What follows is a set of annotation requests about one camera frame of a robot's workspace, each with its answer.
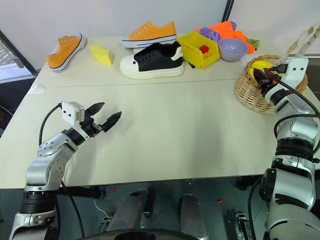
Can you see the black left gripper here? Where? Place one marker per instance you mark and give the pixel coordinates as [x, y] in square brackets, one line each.
[89, 126]

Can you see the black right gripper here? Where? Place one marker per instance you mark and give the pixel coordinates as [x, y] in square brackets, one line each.
[273, 79]

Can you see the yellow fruit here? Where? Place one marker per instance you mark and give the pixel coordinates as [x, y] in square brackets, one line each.
[261, 65]

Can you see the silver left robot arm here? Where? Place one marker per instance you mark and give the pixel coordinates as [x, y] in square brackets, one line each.
[47, 160]

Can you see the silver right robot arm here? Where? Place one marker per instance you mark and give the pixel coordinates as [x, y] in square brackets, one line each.
[295, 155]

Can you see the small green toy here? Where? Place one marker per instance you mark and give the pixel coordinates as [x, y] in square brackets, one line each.
[253, 43]

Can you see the purple plastic bowl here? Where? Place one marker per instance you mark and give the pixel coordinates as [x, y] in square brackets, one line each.
[232, 50]

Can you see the yellow foam block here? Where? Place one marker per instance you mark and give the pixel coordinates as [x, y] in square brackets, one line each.
[101, 55]

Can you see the orange cloth pile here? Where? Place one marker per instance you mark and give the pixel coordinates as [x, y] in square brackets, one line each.
[225, 28]

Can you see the small red toy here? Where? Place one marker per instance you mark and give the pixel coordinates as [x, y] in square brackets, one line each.
[204, 49]

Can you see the purple plastic bag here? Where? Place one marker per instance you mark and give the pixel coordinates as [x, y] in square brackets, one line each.
[211, 33]

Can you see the black and white sneaker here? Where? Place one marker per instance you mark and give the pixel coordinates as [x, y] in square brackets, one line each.
[152, 62]

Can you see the yellow plastic bin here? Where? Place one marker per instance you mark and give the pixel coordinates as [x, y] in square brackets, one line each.
[193, 53]

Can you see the orange canvas sneaker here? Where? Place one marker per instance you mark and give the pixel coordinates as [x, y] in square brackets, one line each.
[63, 51]
[152, 32]

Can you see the dark rounded robot leg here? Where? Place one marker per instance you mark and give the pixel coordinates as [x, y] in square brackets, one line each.
[192, 215]
[130, 210]

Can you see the black rounded robot torso edge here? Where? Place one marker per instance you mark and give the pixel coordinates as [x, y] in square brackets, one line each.
[140, 235]

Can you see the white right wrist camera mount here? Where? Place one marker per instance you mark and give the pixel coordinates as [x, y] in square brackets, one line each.
[295, 71]

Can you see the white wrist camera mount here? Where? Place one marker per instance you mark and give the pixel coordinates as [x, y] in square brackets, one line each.
[295, 71]
[70, 112]

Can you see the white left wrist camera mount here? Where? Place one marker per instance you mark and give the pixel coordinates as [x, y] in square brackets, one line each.
[70, 112]

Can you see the black vertical post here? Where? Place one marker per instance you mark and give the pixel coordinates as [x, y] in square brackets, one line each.
[225, 10]

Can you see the black table frame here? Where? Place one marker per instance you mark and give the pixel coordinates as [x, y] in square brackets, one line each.
[160, 183]

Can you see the dark window frame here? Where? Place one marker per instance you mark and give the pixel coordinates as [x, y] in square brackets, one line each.
[15, 55]

